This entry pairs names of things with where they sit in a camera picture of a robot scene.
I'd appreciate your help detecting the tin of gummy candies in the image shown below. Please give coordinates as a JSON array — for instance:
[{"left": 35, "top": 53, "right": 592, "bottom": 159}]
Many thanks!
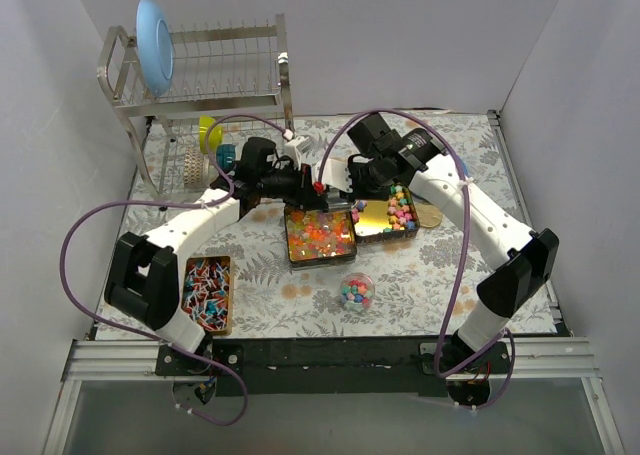
[{"left": 284, "top": 207, "right": 357, "bottom": 269}]

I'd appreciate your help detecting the tin of colourful star candies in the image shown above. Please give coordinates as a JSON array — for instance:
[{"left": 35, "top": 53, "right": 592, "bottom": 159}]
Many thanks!
[{"left": 351, "top": 185, "right": 420, "bottom": 244}]

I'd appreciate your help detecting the clear glass jar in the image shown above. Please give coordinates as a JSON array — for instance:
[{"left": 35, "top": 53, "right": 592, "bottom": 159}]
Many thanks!
[{"left": 339, "top": 272, "right": 375, "bottom": 313}]

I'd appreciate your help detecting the silver metal scoop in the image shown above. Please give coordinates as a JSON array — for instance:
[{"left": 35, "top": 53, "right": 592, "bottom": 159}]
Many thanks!
[{"left": 325, "top": 190, "right": 353, "bottom": 212}]

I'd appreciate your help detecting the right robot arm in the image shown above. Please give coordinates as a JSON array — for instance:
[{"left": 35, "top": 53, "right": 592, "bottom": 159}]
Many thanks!
[{"left": 340, "top": 111, "right": 559, "bottom": 377}]

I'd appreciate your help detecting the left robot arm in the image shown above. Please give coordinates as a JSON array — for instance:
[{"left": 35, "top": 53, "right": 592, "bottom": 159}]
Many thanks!
[{"left": 104, "top": 131, "right": 327, "bottom": 375}]

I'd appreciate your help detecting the gold tin of wrapped candies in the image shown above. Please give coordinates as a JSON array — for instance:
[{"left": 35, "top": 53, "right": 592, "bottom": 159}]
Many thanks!
[{"left": 181, "top": 256, "right": 234, "bottom": 336}]

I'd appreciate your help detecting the teal and white cup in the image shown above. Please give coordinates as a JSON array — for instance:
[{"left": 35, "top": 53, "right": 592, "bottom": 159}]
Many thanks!
[{"left": 216, "top": 143, "right": 236, "bottom": 173}]

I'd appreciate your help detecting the patterned tape roll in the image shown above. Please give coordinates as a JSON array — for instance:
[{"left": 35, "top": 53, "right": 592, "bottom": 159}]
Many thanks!
[{"left": 183, "top": 147, "right": 209, "bottom": 188}]

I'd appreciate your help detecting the gold round jar lid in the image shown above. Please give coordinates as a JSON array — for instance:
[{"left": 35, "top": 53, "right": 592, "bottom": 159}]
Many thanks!
[{"left": 415, "top": 202, "right": 444, "bottom": 229}]

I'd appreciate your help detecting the yellow-green bowl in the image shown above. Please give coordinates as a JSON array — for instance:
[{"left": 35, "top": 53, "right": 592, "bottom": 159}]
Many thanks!
[{"left": 199, "top": 115, "right": 224, "bottom": 154}]

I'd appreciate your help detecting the blue plate on mat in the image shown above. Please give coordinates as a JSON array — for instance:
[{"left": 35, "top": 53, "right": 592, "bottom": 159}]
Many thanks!
[{"left": 458, "top": 158, "right": 470, "bottom": 179}]

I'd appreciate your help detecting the steel dish rack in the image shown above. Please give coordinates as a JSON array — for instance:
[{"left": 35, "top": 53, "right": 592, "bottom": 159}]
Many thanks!
[{"left": 97, "top": 14, "right": 294, "bottom": 201}]

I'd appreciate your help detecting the blue plate in rack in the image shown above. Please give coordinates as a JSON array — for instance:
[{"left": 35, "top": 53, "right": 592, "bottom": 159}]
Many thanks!
[{"left": 136, "top": 0, "right": 174, "bottom": 97}]

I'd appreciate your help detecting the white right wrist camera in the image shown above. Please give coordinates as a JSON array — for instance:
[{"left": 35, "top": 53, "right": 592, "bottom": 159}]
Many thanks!
[{"left": 312, "top": 158, "right": 353, "bottom": 194}]

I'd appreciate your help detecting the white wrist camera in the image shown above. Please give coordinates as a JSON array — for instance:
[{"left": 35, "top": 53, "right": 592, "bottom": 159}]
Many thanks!
[
  {"left": 282, "top": 129, "right": 312, "bottom": 169},
  {"left": 312, "top": 158, "right": 353, "bottom": 194}
]

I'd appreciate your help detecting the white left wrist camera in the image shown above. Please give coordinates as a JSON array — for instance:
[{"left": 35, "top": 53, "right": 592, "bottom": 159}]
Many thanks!
[{"left": 282, "top": 129, "right": 312, "bottom": 169}]

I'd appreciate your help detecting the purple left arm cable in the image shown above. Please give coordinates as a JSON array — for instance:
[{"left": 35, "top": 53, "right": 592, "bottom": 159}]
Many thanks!
[{"left": 59, "top": 113, "right": 296, "bottom": 425}]

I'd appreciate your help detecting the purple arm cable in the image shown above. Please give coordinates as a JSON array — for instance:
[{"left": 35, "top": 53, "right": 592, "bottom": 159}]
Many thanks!
[
  {"left": 59, "top": 113, "right": 296, "bottom": 425},
  {"left": 317, "top": 108, "right": 516, "bottom": 411}
]

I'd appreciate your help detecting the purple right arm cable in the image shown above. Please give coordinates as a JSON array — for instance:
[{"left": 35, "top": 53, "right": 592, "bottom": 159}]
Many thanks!
[{"left": 317, "top": 108, "right": 516, "bottom": 411}]

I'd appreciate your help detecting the black metal base rail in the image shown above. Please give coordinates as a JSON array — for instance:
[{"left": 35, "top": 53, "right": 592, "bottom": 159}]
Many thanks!
[{"left": 154, "top": 335, "right": 514, "bottom": 399}]

